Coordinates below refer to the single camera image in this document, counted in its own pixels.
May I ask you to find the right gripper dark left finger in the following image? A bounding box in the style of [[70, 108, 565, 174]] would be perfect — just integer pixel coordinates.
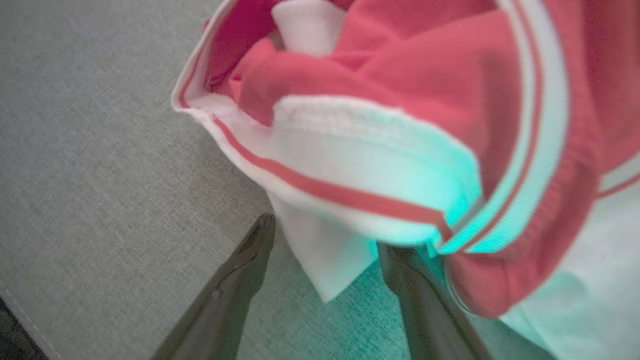
[[151, 213, 277, 360]]

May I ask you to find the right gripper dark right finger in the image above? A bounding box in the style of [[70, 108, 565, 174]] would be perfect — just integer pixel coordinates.
[[377, 242, 496, 360]]

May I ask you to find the red basketball jersey white trim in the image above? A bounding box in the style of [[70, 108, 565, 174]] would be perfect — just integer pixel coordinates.
[[171, 0, 640, 360]]

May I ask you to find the wide grey sofa seat cushion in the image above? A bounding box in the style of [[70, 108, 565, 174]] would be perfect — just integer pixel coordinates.
[[0, 0, 556, 360]]

